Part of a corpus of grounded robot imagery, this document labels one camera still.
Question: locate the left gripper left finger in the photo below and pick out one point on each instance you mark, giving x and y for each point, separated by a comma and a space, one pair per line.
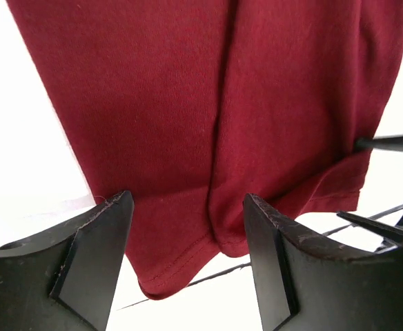
65, 277

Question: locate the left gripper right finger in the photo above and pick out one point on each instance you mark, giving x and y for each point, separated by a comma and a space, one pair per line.
307, 281

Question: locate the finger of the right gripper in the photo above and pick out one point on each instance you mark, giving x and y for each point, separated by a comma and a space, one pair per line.
391, 143
388, 232

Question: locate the dark red t shirt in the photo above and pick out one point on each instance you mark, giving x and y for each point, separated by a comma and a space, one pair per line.
191, 105

